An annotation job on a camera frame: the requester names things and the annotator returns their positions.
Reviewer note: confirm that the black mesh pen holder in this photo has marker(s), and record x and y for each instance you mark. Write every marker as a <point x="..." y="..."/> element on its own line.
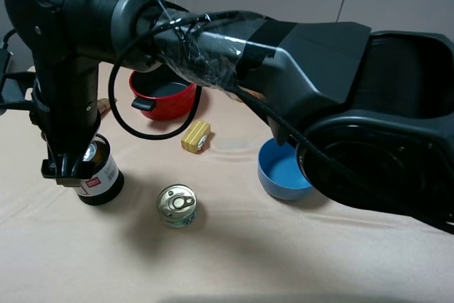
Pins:
<point x="107" y="180"/>

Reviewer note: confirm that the purple toy eggplant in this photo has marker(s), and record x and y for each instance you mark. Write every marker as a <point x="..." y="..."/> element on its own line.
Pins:
<point x="103" y="105"/>

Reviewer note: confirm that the small flat tin can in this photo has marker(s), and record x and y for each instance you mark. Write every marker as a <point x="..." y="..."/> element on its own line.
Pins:
<point x="177" y="205"/>

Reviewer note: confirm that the plastic croissant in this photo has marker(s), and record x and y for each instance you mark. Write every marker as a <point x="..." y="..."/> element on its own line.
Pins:
<point x="254" y="94"/>

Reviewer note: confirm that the red cooking pot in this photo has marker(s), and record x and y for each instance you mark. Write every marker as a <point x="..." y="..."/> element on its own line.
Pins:
<point x="161" y="94"/>

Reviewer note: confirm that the blue plastic bowl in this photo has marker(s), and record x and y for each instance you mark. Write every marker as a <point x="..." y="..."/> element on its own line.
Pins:
<point x="279" y="173"/>

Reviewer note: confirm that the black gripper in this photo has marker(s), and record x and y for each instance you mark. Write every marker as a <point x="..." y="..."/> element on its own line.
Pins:
<point x="65" y="95"/>

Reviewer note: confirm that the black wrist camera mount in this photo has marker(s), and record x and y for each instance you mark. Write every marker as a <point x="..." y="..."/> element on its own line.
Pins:
<point x="14" y="87"/>

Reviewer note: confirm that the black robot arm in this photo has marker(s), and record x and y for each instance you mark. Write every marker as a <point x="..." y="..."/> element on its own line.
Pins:
<point x="370" y="114"/>

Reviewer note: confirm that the orange beverage can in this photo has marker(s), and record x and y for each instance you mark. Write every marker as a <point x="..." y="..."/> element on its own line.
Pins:
<point x="91" y="152"/>

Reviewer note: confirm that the yellow striped cake toy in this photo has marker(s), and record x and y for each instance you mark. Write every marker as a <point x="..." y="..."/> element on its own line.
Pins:
<point x="194" y="139"/>

